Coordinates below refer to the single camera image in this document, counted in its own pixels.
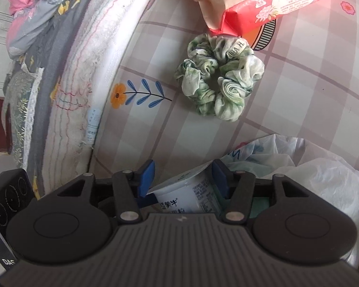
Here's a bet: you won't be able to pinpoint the green white scrunchie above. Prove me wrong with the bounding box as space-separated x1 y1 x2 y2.
174 33 265 122

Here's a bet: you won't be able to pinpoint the white tied plastic bag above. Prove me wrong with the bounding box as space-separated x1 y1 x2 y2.
221 134 359 267

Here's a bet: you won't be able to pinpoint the plaid cartoon mattress cover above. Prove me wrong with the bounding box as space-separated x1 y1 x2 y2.
89 0 359 182

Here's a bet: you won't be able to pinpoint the grey bedsheet yellow bows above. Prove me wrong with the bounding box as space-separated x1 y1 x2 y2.
2 0 94 198

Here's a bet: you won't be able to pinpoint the pink grey floral duvet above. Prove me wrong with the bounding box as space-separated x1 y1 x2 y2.
6 0 64 60

